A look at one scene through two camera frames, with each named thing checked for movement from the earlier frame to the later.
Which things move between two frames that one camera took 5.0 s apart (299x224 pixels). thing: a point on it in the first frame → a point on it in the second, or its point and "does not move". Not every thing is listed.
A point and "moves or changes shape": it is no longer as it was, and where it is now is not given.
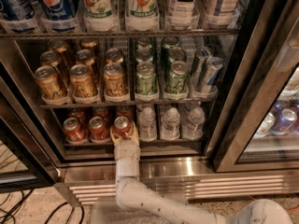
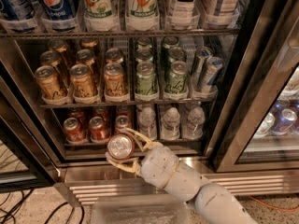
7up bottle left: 100,15 does not move
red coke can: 121,126 moves or changes shape
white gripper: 126,148 → 159,165
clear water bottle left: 147,123 does not move
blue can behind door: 283,121 does not move
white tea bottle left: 181,16 does not move
